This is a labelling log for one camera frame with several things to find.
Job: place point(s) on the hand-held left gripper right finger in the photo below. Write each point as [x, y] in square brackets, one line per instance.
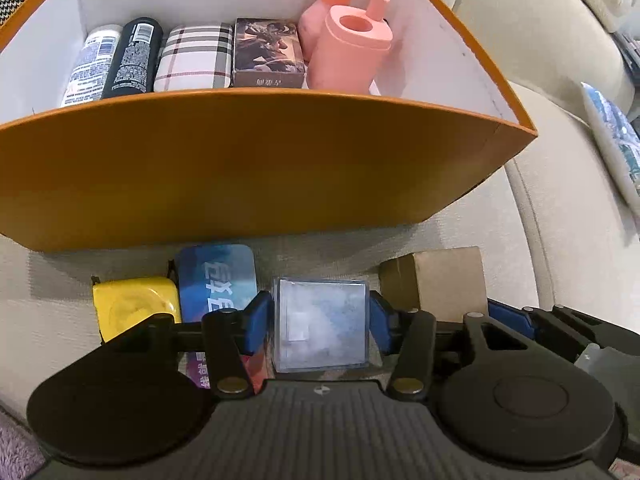
[380, 321]

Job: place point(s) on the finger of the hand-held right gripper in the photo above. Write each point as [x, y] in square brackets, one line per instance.
[510, 317]

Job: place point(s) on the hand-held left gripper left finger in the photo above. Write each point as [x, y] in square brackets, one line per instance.
[258, 321]

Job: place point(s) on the clear plastic box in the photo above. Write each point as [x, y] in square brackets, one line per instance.
[320, 325]

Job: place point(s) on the orange cardboard box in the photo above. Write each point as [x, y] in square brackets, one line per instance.
[225, 160]

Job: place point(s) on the pink wide bottle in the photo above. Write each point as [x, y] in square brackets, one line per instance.
[342, 55]

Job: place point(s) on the dark illustrated card box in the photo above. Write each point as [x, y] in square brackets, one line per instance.
[267, 50]

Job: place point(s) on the pink pump bottle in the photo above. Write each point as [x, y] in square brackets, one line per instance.
[315, 22]

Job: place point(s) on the blue printed card pack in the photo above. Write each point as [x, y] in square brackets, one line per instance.
[215, 275]

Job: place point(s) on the brown cardboard box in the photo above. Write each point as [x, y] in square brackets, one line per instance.
[445, 280]

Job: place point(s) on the yellow plastic case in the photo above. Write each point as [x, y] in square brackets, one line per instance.
[130, 302]

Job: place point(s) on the printed white pillow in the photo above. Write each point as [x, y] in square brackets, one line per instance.
[615, 135]

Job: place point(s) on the plaid glasses case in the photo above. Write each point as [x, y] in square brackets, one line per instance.
[192, 57]

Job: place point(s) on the purple fluffy blanket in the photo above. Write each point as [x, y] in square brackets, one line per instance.
[15, 445]

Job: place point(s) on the black spray can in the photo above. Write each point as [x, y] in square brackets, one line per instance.
[132, 57]

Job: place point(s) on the white spray can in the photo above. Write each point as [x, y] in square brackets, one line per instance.
[92, 65]

